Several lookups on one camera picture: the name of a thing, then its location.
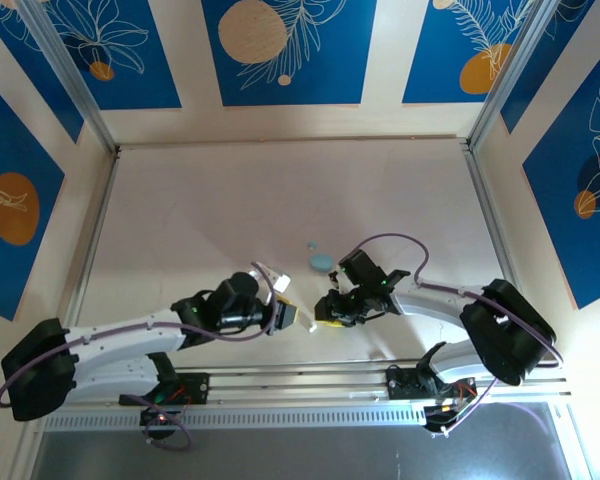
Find small circuit board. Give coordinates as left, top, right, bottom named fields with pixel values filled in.
left=423, top=399, right=479, bottom=434
left=139, top=405, right=184, bottom=429

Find grey metal sheet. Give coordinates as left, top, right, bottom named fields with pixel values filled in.
left=29, top=402, right=594, bottom=480

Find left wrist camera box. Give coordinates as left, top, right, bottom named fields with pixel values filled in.
left=249, top=260, right=291, bottom=294

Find aluminium mounting rail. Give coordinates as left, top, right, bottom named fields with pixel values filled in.
left=22, top=355, right=574, bottom=417

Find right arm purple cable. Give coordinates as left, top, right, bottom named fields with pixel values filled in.
left=347, top=232, right=564, bottom=437

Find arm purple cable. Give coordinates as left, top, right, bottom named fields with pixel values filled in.
left=0, top=262, right=281, bottom=451
left=347, top=232, right=564, bottom=437

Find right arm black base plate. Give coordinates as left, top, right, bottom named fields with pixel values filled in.
left=385, top=367, right=479, bottom=401

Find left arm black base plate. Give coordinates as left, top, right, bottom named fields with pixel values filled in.
left=118, top=372, right=211, bottom=407

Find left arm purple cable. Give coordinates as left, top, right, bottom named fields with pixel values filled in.
left=0, top=262, right=281, bottom=451

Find slotted grey cable duct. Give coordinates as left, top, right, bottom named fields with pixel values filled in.
left=42, top=404, right=429, bottom=432

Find aluminium side rail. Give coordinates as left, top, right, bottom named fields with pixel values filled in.
left=462, top=139, right=546, bottom=361
left=54, top=147, right=122, bottom=371

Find blue floral wall panel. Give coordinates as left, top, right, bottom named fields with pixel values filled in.
left=522, top=47, right=600, bottom=310
left=44, top=0, right=182, bottom=111
left=202, top=0, right=379, bottom=107
left=0, top=9, right=85, bottom=145
left=499, top=0, right=600, bottom=135
left=402, top=0, right=546, bottom=105
left=0, top=69, right=66, bottom=321

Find aluminium corner post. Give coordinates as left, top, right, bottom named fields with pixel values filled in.
left=17, top=0, right=122, bottom=154
left=464, top=0, right=567, bottom=151

